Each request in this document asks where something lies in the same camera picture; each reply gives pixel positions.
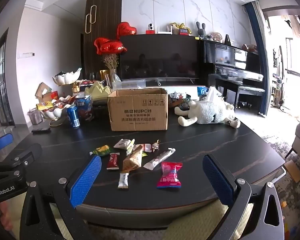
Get green yellow snack packet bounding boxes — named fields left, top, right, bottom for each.
left=89, top=145, right=112, bottom=157

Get brown cardboard box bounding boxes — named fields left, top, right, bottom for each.
left=107, top=88, right=168, bottom=132

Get clear plastic bin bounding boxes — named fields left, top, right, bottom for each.
left=28, top=108, right=43, bottom=125

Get red heart balloon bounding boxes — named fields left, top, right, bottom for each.
left=94, top=37, right=111, bottom=55
left=116, top=22, right=137, bottom=40
left=104, top=40, right=127, bottom=54

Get pale green mountain-shaped box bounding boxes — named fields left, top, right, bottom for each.
left=84, top=81, right=112, bottom=99

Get slim white snack packet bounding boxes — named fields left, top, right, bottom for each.
left=118, top=172, right=130, bottom=189

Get person's left hand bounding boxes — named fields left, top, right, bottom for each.
left=0, top=201, right=17, bottom=231

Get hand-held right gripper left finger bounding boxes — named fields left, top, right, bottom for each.
left=19, top=155, right=103, bottom=240

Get red snack tray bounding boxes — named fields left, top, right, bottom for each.
left=76, top=79, right=96, bottom=88

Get gold oval wall decoration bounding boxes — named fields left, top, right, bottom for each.
left=85, top=5, right=98, bottom=34

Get dark snack bowl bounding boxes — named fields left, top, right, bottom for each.
left=168, top=92, right=191, bottom=108

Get dried flower bunch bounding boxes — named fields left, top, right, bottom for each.
left=101, top=53, right=119, bottom=71

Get black piano bench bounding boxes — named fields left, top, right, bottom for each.
left=236, top=86, right=266, bottom=115

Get white tissue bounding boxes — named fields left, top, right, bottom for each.
left=205, top=86, right=223, bottom=102

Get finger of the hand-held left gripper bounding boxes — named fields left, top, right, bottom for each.
left=0, top=143, right=43, bottom=180
left=0, top=133, right=13, bottom=152

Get small plush toys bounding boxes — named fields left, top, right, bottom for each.
left=209, top=32, right=223, bottom=43

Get black box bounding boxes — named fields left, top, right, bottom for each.
left=92, top=97, right=109, bottom=111

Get open brown carton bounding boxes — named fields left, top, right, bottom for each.
left=35, top=82, right=58, bottom=103

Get black upright piano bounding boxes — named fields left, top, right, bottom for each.
left=202, top=39, right=264, bottom=110

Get glass vase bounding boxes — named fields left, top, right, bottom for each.
left=109, top=69, right=117, bottom=88

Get blue soda can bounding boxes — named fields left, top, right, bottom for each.
left=66, top=105, right=81, bottom=129

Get clear plastic container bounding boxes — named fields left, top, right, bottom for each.
left=120, top=79, right=146, bottom=89

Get pile of assorted snacks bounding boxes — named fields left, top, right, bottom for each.
left=36, top=96, right=77, bottom=111

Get blue candy box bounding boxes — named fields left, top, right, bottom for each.
left=76, top=95, right=94, bottom=122

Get white plush sheep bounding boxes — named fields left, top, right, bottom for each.
left=174, top=99, right=241, bottom=128

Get light green twist candy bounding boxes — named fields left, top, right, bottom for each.
left=126, top=139, right=136, bottom=155

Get blue curtain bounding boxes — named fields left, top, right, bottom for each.
left=247, top=1, right=271, bottom=117

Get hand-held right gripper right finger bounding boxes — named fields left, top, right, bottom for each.
left=202, top=154, right=287, bottom=240

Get yellow plush toy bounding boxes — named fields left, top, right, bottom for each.
left=170, top=22, right=192, bottom=35

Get small dark red snack packet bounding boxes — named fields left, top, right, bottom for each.
left=107, top=153, right=120, bottom=170

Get brown orange snack packet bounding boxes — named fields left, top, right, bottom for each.
left=122, top=147, right=143, bottom=173

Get grey bunny figure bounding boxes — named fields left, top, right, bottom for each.
left=196, top=22, right=207, bottom=40

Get large red pillow snack packet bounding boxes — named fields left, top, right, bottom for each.
left=156, top=162, right=183, bottom=189

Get white two-tier shell stand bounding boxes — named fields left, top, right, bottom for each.
left=40, top=69, right=83, bottom=128

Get long stick snack packet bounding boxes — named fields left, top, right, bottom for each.
left=143, top=148, right=176, bottom=170

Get clear red white snack packet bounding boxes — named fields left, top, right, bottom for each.
left=134, top=143, right=152, bottom=153

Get black television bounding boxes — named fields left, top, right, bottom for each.
left=119, top=34, right=203, bottom=82

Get flat cardboard piece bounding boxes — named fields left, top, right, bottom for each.
left=283, top=160, right=300, bottom=183

